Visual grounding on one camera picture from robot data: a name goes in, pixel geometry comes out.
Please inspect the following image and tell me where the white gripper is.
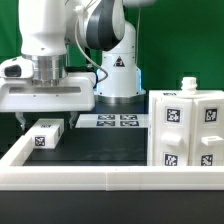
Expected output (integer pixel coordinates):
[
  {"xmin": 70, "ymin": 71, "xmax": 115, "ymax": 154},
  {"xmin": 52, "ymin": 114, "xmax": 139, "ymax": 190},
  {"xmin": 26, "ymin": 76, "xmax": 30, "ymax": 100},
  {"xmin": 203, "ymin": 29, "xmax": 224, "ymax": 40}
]
[{"xmin": 0, "ymin": 56, "xmax": 96, "ymax": 130}]

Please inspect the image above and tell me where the white cabinet top block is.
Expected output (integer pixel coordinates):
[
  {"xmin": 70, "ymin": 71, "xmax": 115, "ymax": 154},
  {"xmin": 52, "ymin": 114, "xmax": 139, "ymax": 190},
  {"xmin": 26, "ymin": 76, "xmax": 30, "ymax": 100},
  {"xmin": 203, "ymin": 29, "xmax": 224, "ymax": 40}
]
[{"xmin": 30, "ymin": 119, "xmax": 64, "ymax": 149}]

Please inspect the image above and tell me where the white cabinet door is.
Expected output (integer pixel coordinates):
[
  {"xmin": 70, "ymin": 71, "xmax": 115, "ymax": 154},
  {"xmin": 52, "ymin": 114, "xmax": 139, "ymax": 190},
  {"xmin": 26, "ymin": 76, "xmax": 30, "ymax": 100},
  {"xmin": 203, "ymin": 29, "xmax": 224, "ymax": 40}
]
[
  {"xmin": 153, "ymin": 97, "xmax": 192, "ymax": 166},
  {"xmin": 189, "ymin": 97, "xmax": 224, "ymax": 166}
]

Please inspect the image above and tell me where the white cabinet body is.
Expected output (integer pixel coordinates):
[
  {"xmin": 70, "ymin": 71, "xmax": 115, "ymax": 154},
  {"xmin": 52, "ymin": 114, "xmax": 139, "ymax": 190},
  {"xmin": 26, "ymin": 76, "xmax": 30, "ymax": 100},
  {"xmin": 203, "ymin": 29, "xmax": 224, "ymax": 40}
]
[{"xmin": 147, "ymin": 77, "xmax": 224, "ymax": 167}]

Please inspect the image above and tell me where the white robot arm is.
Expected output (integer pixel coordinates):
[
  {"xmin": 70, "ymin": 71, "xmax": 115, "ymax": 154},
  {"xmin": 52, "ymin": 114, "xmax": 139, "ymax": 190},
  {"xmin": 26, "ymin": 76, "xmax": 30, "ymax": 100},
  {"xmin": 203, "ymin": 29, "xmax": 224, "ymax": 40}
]
[{"xmin": 0, "ymin": 0, "xmax": 144, "ymax": 123}]

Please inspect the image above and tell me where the flat white base plate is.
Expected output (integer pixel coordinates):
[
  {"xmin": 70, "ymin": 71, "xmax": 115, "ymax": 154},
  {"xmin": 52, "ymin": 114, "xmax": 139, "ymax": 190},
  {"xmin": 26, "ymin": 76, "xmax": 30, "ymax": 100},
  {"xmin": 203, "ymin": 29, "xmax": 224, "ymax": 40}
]
[{"xmin": 76, "ymin": 114, "xmax": 149, "ymax": 128}]

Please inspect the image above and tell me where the white U-shaped frame border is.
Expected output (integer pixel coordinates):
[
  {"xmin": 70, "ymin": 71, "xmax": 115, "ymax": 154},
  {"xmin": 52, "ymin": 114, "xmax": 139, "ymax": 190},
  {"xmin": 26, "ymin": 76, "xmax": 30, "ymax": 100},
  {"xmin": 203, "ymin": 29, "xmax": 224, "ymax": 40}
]
[{"xmin": 0, "ymin": 136, "xmax": 224, "ymax": 191}]

